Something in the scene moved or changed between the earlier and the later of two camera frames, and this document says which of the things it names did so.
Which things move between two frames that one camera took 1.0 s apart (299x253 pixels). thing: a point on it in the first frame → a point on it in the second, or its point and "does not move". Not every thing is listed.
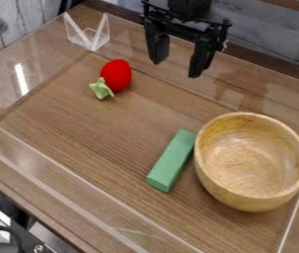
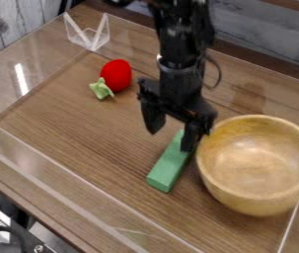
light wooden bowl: [252, 158] does not move
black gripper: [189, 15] → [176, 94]
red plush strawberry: [117, 73] does not move
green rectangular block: [172, 161] does not move
